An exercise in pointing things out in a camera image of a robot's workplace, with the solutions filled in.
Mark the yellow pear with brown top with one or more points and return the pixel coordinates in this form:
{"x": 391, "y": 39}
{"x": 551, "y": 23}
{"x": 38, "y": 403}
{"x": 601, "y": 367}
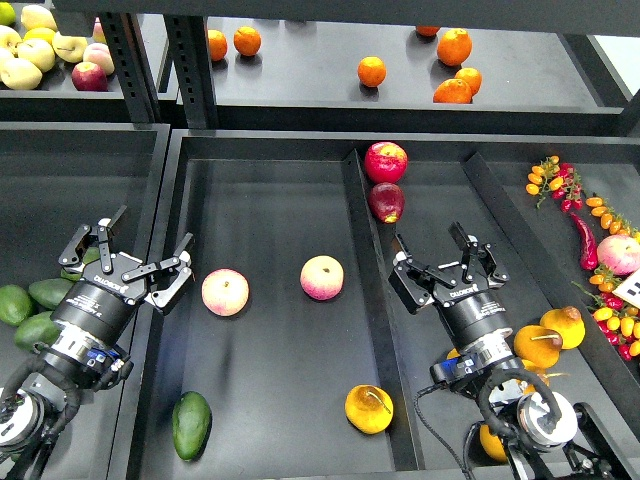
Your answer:
{"x": 568, "y": 322}

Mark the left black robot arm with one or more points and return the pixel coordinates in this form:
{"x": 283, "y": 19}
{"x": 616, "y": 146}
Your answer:
{"x": 44, "y": 393}

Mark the white label card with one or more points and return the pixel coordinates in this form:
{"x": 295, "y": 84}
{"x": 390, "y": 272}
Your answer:
{"x": 629, "y": 289}

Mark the green avocado upper pile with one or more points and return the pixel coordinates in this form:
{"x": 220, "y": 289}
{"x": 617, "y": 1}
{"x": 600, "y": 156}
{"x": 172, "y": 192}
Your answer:
{"x": 49, "y": 293}

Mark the orange cherry tomato bunch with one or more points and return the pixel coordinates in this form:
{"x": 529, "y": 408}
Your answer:
{"x": 610, "y": 220}

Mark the pale yellow apple with stem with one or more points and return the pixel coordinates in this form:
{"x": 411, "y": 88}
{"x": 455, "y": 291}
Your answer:
{"x": 69, "y": 48}

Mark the orange on shelf front right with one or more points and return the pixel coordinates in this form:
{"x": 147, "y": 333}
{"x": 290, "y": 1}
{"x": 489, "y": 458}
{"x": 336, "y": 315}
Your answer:
{"x": 455, "y": 91}

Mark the light green avocado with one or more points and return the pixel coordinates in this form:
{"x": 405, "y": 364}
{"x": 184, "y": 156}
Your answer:
{"x": 92, "y": 254}
{"x": 16, "y": 305}

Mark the large orange on shelf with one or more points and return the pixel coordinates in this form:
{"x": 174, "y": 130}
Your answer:
{"x": 454, "y": 47}

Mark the red chili pepper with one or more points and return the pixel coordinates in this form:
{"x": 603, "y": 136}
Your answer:
{"x": 588, "y": 257}

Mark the black upper shelf tray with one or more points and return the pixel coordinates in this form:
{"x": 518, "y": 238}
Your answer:
{"x": 304, "y": 77}

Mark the pale yellow apple middle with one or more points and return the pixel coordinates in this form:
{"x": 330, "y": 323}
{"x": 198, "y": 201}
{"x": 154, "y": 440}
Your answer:
{"x": 39, "y": 52}

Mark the cherry tomato bunch lower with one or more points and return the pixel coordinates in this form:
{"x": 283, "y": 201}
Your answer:
{"x": 617, "y": 319}

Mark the black shelf upright post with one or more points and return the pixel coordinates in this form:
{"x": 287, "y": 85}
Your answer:
{"x": 125, "y": 42}

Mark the cherry tomato bunch upper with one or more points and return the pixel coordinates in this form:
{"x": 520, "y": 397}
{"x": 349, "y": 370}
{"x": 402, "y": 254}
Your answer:
{"x": 551, "y": 178}

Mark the pink apple left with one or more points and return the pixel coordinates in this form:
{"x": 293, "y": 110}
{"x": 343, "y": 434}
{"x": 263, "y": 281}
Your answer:
{"x": 225, "y": 292}

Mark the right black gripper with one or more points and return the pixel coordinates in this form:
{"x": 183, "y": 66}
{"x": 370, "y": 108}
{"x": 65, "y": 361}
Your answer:
{"x": 467, "y": 303}

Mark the pink apple right tray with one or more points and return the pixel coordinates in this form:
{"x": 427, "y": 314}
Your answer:
{"x": 619, "y": 253}

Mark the orange on shelf centre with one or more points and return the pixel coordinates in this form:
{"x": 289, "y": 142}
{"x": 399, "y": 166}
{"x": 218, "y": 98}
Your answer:
{"x": 371, "y": 71}

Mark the black left tray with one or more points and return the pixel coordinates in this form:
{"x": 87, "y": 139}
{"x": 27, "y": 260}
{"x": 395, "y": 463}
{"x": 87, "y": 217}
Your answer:
{"x": 55, "y": 177}

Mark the pink apple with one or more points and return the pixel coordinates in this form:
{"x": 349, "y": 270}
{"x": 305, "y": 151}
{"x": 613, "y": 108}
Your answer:
{"x": 225, "y": 292}
{"x": 322, "y": 277}

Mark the orange on shelf far left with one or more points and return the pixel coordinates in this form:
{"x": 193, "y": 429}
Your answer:
{"x": 217, "y": 44}

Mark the pale yellow apple front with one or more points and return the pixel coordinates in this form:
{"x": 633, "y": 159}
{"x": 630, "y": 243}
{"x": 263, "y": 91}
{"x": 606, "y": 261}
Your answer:
{"x": 20, "y": 74}

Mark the green avocado lower pile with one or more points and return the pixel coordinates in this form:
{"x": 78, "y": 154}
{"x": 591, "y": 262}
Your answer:
{"x": 36, "y": 332}

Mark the black divided middle tray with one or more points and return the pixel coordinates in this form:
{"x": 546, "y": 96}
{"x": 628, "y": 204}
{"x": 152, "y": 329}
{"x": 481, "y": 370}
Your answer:
{"x": 277, "y": 373}

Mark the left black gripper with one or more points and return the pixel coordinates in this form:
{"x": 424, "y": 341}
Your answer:
{"x": 104, "y": 299}

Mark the dark green avocado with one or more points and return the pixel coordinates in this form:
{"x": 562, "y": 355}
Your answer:
{"x": 191, "y": 421}

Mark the pink apple centre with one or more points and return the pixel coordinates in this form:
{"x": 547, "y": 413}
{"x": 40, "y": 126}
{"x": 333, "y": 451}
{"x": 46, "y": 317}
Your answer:
{"x": 322, "y": 277}

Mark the pink peach on shelf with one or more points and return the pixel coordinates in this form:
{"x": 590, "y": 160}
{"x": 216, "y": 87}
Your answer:
{"x": 99, "y": 54}

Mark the bright red apple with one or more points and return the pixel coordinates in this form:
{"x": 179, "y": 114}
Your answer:
{"x": 385, "y": 162}

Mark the red apple on left shelf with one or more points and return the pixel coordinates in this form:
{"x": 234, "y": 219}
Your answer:
{"x": 89, "y": 76}

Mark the light green avocado far left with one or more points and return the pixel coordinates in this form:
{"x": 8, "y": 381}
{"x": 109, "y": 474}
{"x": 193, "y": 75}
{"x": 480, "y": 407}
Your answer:
{"x": 16, "y": 305}

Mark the yellow pear with stem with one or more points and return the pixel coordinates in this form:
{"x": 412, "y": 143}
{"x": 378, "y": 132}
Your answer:
{"x": 539, "y": 345}

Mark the light green avocado top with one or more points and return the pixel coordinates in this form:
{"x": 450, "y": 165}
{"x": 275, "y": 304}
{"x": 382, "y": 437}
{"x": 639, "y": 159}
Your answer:
{"x": 92, "y": 254}

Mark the green avocado pile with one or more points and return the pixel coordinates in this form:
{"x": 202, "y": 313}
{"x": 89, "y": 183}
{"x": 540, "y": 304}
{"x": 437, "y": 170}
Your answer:
{"x": 49, "y": 293}
{"x": 36, "y": 332}

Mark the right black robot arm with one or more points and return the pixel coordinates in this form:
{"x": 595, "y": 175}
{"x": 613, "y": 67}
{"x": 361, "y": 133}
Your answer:
{"x": 517, "y": 406}

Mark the dark red apple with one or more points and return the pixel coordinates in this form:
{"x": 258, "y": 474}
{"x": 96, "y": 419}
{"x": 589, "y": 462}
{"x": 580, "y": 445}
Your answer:
{"x": 386, "y": 202}

